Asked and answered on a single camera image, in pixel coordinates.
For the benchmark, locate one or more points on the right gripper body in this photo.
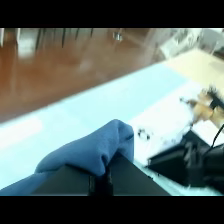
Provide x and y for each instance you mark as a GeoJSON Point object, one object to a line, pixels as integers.
{"type": "Point", "coordinates": [206, 170]}

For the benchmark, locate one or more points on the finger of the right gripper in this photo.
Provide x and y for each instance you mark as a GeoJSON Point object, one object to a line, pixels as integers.
{"type": "Point", "coordinates": [168, 163]}

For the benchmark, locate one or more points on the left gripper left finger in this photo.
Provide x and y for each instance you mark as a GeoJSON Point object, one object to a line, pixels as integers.
{"type": "Point", "coordinates": [70, 183]}

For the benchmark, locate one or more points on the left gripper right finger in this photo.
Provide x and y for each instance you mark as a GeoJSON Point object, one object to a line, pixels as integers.
{"type": "Point", "coordinates": [133, 181]}

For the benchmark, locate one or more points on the blue shirt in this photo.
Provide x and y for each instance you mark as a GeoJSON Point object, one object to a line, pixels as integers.
{"type": "Point", "coordinates": [96, 146]}

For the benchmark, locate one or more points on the white printed garment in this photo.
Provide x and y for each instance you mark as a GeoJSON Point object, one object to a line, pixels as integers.
{"type": "Point", "coordinates": [166, 120]}

